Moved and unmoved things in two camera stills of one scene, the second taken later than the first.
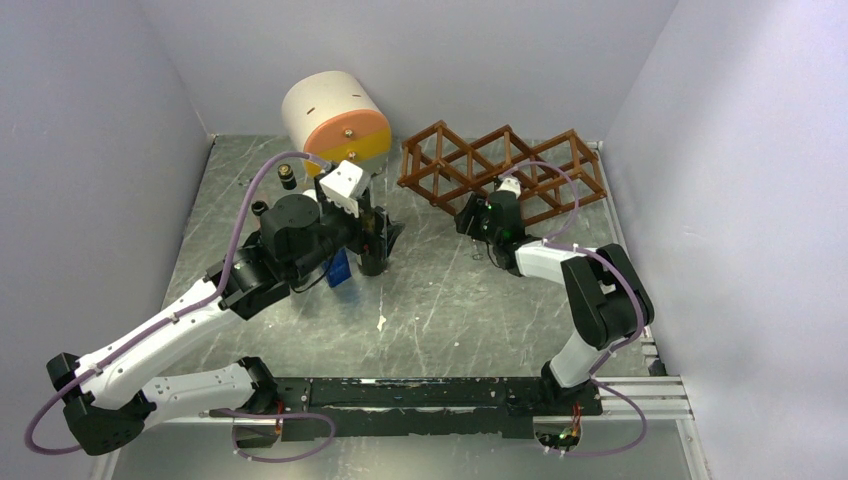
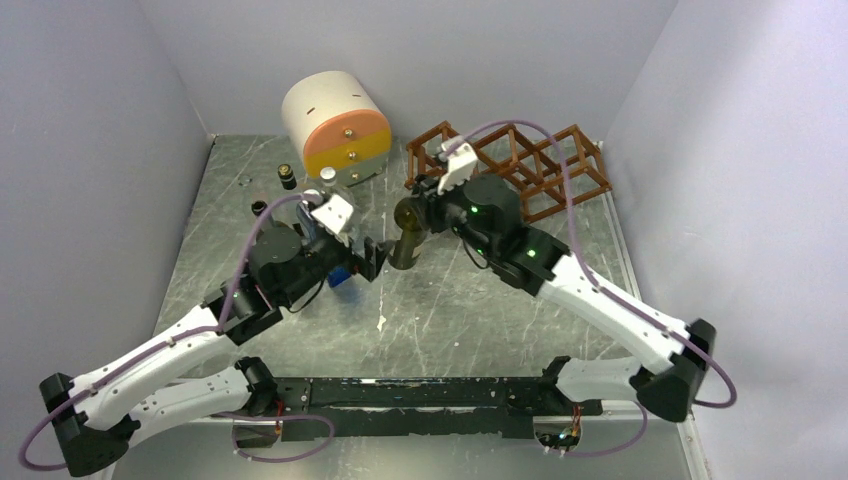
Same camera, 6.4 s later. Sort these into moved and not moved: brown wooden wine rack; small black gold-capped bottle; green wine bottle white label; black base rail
Moved: green wine bottle white label
Not moved: brown wooden wine rack; small black gold-capped bottle; black base rail
